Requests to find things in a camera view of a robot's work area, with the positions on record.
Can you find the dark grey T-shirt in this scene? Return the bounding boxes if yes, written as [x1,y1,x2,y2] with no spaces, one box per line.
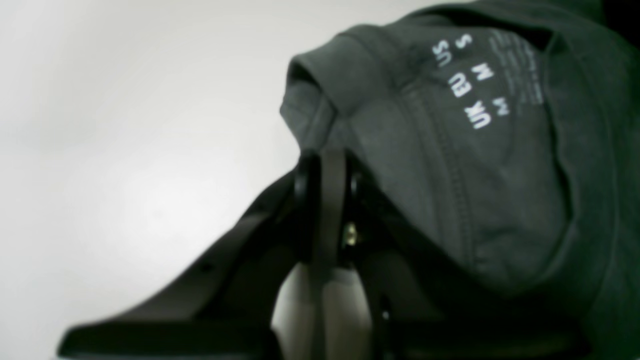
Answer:
[281,0,640,360]

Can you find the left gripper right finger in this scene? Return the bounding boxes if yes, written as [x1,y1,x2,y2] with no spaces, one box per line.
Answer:
[325,150,591,360]

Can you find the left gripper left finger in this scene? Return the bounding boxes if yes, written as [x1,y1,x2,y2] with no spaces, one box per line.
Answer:
[57,151,321,360]

